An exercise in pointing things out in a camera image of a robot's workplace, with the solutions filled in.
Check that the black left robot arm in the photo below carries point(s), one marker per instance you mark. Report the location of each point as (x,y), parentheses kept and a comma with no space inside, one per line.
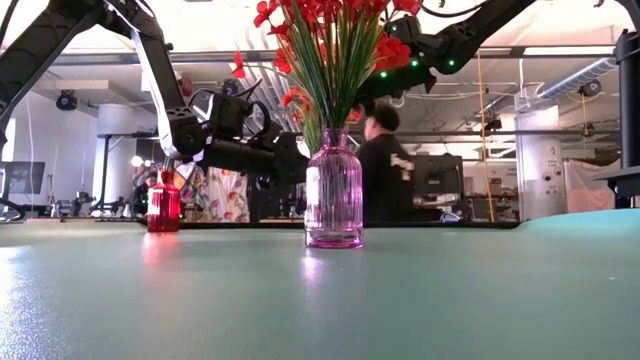
(155,60)

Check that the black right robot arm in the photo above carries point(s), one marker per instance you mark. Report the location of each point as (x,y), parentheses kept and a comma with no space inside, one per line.
(465,40)

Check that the pink ribbed glass vase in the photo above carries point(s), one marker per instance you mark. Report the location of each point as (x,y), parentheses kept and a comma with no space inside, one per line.
(334,200)

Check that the red ribbed glass vase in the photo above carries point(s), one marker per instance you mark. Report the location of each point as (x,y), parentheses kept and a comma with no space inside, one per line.
(164,205)

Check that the colourful floral cloth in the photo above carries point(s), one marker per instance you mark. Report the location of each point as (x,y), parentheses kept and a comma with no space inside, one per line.
(225,197)

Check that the person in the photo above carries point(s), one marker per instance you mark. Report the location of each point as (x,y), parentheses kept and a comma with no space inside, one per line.
(385,175)

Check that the green table mat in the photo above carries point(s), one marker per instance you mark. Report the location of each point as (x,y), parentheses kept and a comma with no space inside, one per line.
(320,310)

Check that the black background monitor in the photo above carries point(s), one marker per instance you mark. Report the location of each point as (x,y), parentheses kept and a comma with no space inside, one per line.
(440,175)

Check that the black ceiling lamp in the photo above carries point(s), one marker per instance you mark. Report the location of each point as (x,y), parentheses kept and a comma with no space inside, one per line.
(591,88)
(66,100)

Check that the pink cloth sheet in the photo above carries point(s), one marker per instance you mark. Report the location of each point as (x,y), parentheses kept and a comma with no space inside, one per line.
(590,185)

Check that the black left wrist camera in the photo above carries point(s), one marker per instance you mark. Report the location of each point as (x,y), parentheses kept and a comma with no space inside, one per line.
(225,115)

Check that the black wall monitor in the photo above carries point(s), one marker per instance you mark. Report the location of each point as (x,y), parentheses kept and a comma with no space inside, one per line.
(25,177)

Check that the silver ventilation duct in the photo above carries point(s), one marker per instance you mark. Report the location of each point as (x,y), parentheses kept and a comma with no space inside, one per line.
(575,79)

